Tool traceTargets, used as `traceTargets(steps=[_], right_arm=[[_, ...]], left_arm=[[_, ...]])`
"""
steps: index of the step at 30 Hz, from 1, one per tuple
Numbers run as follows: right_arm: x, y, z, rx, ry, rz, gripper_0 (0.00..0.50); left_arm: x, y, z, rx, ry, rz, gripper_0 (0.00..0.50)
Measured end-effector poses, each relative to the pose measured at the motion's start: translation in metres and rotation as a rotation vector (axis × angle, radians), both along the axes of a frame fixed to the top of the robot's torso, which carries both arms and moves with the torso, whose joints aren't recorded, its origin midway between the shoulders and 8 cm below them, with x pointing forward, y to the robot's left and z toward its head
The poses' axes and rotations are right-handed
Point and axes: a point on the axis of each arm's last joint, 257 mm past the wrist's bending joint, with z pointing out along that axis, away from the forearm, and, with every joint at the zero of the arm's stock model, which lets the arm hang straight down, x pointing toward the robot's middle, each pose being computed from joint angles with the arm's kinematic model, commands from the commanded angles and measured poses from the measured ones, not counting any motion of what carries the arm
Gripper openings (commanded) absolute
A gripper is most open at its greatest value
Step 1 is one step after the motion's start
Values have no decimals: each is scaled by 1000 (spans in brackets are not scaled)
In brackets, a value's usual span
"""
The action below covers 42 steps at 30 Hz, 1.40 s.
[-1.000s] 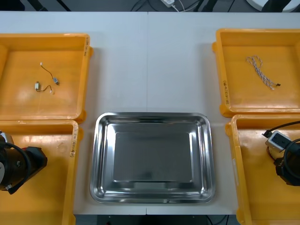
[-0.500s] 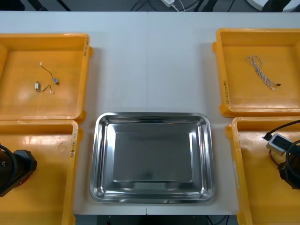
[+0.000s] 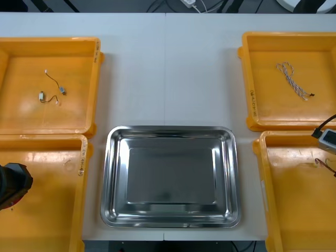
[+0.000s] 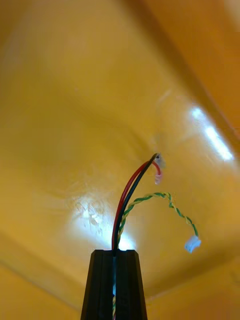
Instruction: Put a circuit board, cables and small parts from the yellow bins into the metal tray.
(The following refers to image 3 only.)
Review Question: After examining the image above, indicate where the black cable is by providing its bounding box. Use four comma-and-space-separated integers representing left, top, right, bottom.
145, 0, 182, 13

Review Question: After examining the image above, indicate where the white round object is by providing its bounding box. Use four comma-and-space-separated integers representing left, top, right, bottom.
275, 0, 336, 14

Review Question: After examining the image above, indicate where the yellow-orange plastic bin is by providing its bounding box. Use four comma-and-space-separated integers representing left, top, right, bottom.
252, 130, 336, 252
0, 36, 105, 139
237, 31, 336, 132
0, 133, 95, 252

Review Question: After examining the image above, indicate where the blue-white twisted wire harness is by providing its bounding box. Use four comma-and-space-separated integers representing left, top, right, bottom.
275, 61, 316, 101

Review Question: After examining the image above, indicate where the steel tray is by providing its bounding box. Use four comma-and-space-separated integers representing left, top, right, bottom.
100, 125, 242, 229

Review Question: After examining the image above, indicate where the solenoid with blue label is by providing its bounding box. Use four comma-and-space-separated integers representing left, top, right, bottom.
44, 69, 67, 96

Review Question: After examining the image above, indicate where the white cable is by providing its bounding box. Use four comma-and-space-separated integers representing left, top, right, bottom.
193, 0, 228, 14

